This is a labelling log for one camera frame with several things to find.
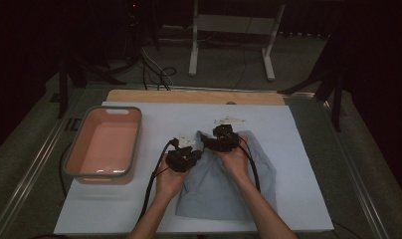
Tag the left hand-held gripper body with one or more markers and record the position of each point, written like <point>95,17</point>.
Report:
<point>179,159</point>

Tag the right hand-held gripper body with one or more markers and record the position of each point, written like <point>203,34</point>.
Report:
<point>227,144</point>

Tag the light blue garment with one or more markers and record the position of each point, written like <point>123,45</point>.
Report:
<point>212,192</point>

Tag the pink plastic basin grey rim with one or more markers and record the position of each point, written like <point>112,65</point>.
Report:
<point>102,146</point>

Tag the person's right hand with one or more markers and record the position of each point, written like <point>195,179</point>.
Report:
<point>237,162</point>

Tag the person's left hand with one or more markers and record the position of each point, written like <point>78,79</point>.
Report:
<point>170,184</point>

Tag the white table mat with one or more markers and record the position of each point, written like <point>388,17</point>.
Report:
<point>288,149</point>

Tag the black angled stand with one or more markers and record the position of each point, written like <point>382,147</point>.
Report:
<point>337,106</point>

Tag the black tripod stand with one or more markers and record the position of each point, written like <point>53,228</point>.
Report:
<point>62,89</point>

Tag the white metal stand frame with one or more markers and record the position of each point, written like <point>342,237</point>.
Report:
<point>234,24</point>

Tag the black rail bracket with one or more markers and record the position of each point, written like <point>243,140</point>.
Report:
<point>73,124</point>

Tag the aluminium floor rail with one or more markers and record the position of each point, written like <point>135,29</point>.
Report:
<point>31,172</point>
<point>355,174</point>

